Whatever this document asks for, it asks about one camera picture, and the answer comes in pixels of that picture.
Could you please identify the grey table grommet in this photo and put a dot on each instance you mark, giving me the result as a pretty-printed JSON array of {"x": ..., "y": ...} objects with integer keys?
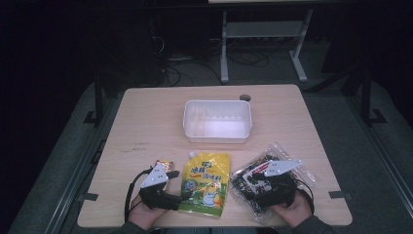
[{"x": 245, "y": 97}]

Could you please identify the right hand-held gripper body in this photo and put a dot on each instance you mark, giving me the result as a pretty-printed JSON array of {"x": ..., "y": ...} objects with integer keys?
[{"x": 281, "y": 190}]

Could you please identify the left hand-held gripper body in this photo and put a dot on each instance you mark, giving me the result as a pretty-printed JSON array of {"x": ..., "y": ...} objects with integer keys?
[{"x": 155, "y": 178}]

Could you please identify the person's right hand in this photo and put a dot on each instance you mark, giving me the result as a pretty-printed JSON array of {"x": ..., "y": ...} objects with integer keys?
[{"x": 293, "y": 211}]

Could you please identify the white plastic container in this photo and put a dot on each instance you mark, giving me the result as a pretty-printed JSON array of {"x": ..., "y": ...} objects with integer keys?
[{"x": 217, "y": 122}]

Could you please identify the grey metal table frame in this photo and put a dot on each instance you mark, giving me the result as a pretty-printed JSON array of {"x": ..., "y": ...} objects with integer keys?
[{"x": 264, "y": 29}]

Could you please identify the clear seaweed snack bag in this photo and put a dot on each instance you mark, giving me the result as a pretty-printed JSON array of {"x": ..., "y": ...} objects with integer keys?
[{"x": 250, "y": 185}]

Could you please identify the black metal stand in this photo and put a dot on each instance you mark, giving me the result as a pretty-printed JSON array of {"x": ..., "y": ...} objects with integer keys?
[
  {"x": 98, "y": 97},
  {"x": 367, "y": 97}
]

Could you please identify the small yellow red packet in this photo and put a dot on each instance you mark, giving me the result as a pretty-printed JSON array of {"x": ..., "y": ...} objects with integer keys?
[{"x": 166, "y": 164}]

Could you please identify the person's left hand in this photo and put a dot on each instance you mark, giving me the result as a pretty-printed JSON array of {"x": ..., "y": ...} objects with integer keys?
[{"x": 144, "y": 214}]

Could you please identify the yellow spouted sauce pouch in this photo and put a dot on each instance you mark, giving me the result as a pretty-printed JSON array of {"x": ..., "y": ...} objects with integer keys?
[{"x": 204, "y": 182}]

